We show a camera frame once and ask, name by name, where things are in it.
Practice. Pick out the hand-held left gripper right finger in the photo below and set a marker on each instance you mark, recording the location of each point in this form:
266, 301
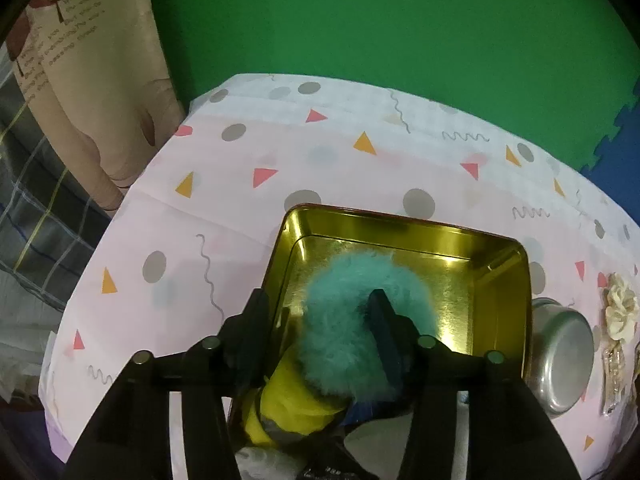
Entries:
385, 335

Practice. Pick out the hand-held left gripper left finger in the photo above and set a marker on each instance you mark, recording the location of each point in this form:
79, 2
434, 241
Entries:
247, 347

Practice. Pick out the teal fluffy scrunchie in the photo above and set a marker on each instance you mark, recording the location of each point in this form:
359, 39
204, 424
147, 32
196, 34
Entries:
330, 320

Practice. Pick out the yellow cloth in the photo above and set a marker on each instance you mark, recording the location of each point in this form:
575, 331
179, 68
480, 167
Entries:
290, 400

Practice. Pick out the gold metal tin box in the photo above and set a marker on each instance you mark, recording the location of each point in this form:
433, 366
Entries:
450, 285

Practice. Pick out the white fluffy cloth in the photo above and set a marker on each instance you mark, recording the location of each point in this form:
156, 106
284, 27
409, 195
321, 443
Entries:
260, 462

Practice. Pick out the pink patterned tablecloth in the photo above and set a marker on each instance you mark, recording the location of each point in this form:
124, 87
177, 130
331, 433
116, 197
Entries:
225, 200

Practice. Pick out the silver metal bowl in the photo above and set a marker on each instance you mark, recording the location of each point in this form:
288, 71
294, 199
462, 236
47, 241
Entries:
565, 360

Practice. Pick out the clear plastic packet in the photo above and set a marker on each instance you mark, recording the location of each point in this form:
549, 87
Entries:
613, 380

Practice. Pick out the grey plaid blanket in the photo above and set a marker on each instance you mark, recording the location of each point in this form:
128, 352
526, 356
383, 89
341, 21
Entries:
30, 220

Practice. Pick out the blue foam mat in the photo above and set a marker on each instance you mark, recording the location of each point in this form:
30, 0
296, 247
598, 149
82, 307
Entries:
625, 170

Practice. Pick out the green foam mat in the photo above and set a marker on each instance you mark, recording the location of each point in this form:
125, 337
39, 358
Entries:
375, 20

